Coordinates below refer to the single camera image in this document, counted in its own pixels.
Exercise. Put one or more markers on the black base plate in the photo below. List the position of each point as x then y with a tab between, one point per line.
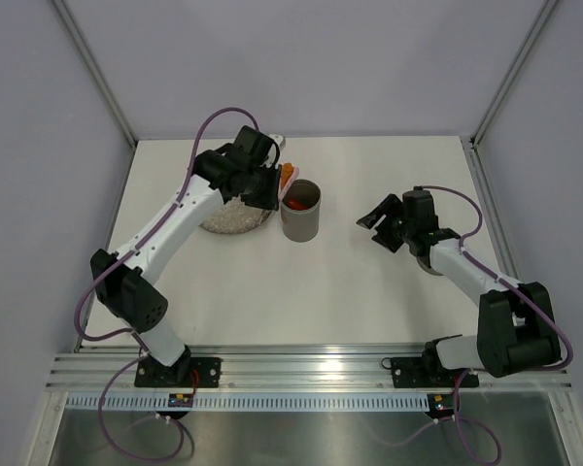
419	372
205	372

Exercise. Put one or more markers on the orange carrot piece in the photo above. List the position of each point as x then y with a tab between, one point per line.
286	174

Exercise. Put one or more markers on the right aluminium frame post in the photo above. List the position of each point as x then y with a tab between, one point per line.
516	66

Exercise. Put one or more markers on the white perforated cable duct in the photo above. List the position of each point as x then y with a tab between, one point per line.
252	402

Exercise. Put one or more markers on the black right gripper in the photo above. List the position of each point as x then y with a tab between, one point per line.
391	206

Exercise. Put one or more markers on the red sausage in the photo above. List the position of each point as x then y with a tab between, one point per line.
296	205

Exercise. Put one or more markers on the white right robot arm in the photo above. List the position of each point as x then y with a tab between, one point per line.
516	330

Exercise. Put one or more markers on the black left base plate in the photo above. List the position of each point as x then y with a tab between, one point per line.
205	372

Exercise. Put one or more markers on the grey lid with orange strap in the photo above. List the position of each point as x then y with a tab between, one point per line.
427	269

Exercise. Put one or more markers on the pink handled metal tongs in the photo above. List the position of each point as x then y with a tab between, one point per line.
283	192

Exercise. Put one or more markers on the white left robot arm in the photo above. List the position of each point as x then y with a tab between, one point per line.
124	281

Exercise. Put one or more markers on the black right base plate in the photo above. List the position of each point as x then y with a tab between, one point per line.
419	372

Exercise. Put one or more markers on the aluminium frame post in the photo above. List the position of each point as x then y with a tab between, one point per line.
76	36
516	66

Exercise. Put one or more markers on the left aluminium frame post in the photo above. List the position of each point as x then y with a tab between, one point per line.
76	36

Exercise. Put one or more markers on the grey speckled plate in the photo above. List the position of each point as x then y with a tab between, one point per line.
234	218

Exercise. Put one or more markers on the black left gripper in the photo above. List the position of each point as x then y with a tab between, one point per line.
270	200

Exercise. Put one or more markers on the aluminium front rail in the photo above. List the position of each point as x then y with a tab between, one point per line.
296	368

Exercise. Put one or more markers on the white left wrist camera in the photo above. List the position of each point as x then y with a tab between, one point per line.
280	140

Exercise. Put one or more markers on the grey cylindrical lunch box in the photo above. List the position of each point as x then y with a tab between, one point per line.
302	226

